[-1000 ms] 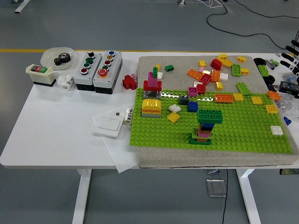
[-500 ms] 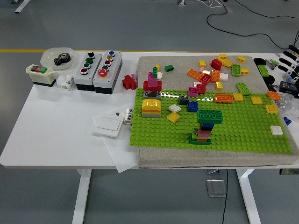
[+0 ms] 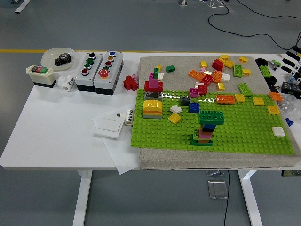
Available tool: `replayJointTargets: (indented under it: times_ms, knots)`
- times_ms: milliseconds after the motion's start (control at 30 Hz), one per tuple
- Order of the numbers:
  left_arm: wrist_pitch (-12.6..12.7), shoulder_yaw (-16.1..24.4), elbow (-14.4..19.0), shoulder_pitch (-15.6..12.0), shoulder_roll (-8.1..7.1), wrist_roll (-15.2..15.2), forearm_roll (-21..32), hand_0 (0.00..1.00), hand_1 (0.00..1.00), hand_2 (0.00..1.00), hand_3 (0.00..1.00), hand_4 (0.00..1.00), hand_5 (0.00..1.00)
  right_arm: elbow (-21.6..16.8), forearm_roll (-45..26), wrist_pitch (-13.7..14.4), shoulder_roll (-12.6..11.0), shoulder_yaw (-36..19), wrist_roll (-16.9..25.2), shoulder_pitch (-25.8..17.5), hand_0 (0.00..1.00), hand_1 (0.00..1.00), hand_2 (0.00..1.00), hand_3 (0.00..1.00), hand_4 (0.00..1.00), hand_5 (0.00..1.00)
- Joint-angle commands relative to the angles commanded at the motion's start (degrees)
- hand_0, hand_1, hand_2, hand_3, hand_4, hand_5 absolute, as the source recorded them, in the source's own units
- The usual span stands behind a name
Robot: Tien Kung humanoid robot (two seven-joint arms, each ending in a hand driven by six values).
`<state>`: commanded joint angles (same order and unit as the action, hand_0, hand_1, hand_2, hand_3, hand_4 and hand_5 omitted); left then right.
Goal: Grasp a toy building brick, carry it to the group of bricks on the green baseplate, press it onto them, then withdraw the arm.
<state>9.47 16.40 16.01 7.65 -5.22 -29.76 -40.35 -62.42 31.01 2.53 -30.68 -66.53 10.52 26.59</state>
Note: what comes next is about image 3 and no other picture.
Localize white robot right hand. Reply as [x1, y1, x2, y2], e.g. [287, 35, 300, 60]
[280, 44, 301, 75]

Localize dark green long brick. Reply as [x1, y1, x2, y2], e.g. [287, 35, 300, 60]
[198, 110, 225, 125]

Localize orange square brick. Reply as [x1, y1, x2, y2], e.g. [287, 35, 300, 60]
[269, 91, 284, 102]

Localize large red brick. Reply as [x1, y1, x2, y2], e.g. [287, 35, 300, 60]
[212, 58, 224, 71]

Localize orange flat long brick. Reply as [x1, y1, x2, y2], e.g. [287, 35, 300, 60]
[215, 94, 236, 105]

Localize orange rectangular brick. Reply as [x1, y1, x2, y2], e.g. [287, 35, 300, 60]
[213, 70, 223, 84]

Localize pink stacked brick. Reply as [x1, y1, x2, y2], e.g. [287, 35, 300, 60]
[198, 129, 214, 140]

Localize green flat base brick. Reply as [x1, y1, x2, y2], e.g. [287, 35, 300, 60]
[190, 129, 215, 147]

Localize tall pink brick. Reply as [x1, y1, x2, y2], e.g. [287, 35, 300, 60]
[148, 72, 159, 88]

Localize yellow domed brick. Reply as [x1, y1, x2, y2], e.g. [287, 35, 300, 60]
[143, 99, 163, 112]

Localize red wide brick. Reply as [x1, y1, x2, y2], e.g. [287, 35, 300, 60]
[144, 81, 164, 93]

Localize green studded baseplate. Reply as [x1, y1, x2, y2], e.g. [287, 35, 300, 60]
[130, 88, 296, 155]

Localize grey brick with dark wedge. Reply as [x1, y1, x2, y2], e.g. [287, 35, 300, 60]
[144, 91, 163, 100]

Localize grey layer brick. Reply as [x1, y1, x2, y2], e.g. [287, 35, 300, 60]
[143, 113, 163, 120]

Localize red cross-shaped brick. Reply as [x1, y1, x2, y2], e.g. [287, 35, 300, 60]
[123, 75, 139, 91]

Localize clear bag of blue parts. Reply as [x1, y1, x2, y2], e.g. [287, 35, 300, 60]
[288, 73, 301, 84]

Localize black electronic box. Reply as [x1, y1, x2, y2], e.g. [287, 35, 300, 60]
[280, 81, 301, 96]

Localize clear plastic bag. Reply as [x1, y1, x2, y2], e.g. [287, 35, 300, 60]
[277, 93, 301, 124]

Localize table control panel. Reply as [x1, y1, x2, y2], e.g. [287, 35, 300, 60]
[281, 169, 301, 177]

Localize grey-brown mat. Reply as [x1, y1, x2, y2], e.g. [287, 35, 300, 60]
[138, 56, 301, 170]

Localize white table leg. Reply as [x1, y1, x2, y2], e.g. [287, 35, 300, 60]
[72, 169, 93, 226]
[237, 169, 263, 226]

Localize metal floor socket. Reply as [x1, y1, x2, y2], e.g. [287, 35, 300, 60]
[207, 180, 228, 200]

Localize white printed cylinder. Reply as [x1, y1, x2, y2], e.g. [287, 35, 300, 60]
[124, 108, 134, 126]

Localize grey emergency-stop button box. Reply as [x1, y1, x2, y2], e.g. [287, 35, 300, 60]
[93, 50, 124, 95]

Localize white paper sheet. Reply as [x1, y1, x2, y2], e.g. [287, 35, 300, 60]
[92, 108, 141, 175]

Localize grey four-button box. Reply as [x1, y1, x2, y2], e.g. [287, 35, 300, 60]
[74, 52, 103, 92]

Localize white pipe tee fitting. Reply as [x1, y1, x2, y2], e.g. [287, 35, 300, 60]
[57, 74, 75, 91]

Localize white plastic bowl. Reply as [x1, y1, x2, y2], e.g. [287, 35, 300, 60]
[41, 48, 76, 71]

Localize white table foot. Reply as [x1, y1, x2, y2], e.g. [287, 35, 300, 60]
[14, 0, 31, 14]

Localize black bracket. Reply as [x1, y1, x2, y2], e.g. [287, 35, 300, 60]
[269, 84, 283, 94]

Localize black floor cable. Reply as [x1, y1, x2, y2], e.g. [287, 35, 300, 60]
[208, 0, 301, 50]
[235, 0, 301, 19]

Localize white floor cable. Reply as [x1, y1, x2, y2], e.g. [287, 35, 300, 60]
[197, 0, 225, 8]

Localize black hanging cable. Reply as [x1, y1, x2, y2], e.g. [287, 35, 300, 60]
[222, 169, 230, 226]

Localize white wall switch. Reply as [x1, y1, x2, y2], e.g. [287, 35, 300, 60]
[94, 115, 124, 140]

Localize cream red-green switch box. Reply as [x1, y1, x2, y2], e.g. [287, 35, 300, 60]
[25, 65, 59, 89]

